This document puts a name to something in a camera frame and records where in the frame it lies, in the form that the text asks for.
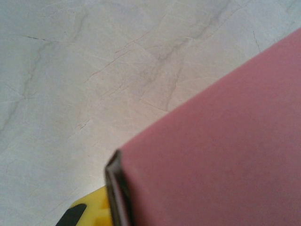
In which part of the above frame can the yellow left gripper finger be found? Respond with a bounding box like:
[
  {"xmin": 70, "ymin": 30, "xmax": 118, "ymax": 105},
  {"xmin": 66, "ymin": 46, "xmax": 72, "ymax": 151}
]
[{"xmin": 55, "ymin": 186, "xmax": 115, "ymax": 226}]

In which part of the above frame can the pink paper box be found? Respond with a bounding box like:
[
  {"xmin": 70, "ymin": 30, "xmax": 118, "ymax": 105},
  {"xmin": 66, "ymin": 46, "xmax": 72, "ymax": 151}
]
[{"xmin": 104, "ymin": 27, "xmax": 301, "ymax": 226}]

